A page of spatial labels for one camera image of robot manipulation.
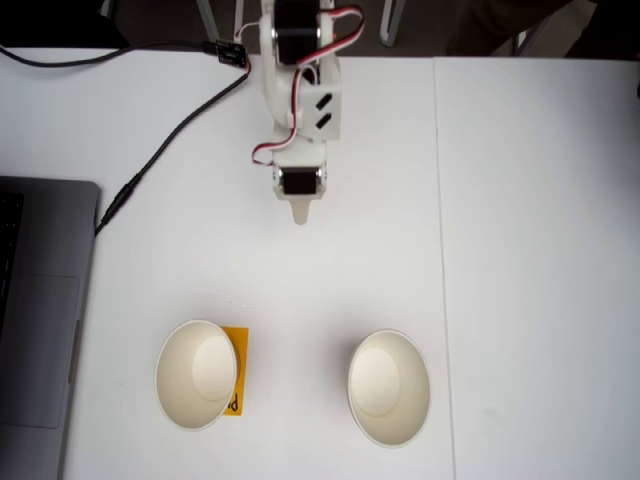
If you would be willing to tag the brown paper cup with note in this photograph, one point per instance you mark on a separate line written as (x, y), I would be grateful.
(190, 375)

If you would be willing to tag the small black controller board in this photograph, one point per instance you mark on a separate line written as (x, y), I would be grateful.
(227, 51)

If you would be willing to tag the yellow handwritten sticky note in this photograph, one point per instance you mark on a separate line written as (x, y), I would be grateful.
(243, 360)

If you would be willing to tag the grey metal chair leg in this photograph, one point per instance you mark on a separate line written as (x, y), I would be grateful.
(390, 25)

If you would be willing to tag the grey laptop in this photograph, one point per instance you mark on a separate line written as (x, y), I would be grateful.
(40, 300)

